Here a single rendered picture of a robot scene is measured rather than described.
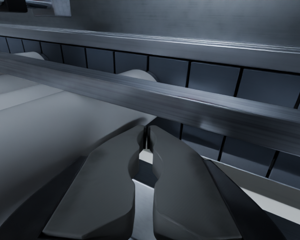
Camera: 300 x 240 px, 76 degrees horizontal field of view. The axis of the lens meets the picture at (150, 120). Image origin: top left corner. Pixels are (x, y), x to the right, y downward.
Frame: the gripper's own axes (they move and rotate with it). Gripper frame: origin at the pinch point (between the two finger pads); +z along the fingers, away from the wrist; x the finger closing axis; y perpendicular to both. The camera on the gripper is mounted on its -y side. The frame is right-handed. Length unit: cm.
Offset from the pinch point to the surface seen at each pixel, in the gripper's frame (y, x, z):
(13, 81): -1.3, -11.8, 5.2
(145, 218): 17.6, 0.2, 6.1
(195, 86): -1.8, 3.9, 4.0
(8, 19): -5.9, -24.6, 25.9
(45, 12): -6.8, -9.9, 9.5
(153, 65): -3.0, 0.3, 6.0
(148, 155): 3.9, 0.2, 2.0
